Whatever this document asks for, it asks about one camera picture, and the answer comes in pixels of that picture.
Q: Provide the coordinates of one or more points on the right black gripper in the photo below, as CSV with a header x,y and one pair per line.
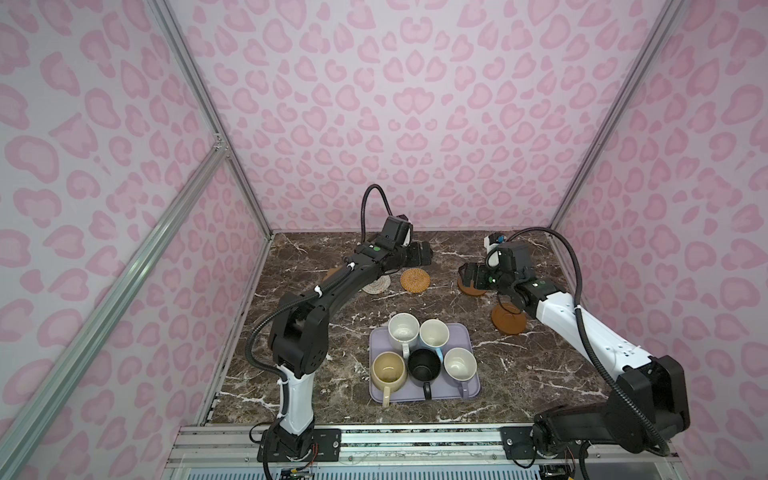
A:
x,y
481,270

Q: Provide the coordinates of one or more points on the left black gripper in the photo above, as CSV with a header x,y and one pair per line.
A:
x,y
416,258

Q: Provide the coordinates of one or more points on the rattan woven round coaster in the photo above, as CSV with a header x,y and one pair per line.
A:
x,y
415,280

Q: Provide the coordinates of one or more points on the white multicolour woven coaster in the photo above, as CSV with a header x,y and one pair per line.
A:
x,y
378,286

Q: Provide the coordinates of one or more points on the brown wooden round coaster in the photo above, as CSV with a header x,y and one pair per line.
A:
x,y
470,289

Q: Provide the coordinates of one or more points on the white speckled mug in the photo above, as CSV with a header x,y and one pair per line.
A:
x,y
403,330

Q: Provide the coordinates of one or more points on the light blue mug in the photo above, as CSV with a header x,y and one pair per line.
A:
x,y
434,335

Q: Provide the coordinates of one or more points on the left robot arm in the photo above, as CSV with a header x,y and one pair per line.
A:
x,y
292,342

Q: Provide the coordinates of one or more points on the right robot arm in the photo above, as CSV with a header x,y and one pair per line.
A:
x,y
647,405

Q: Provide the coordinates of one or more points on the lavender plastic tray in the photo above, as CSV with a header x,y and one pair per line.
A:
x,y
442,387

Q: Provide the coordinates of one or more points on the white lavender mug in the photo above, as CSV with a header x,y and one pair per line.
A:
x,y
461,367

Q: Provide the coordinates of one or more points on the black mug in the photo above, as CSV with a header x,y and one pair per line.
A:
x,y
424,367

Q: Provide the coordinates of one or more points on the beige yellow mug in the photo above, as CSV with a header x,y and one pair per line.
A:
x,y
388,374

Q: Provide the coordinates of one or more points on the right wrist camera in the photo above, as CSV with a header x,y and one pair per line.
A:
x,y
491,243

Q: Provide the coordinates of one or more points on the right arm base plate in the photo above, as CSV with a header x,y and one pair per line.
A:
x,y
518,444

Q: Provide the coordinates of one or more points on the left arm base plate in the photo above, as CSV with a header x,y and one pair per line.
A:
x,y
318,444

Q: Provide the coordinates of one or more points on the aluminium front rail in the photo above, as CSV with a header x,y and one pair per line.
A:
x,y
414,451

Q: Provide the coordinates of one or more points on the aluminium diagonal frame strut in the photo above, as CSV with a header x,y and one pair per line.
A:
x,y
35,419

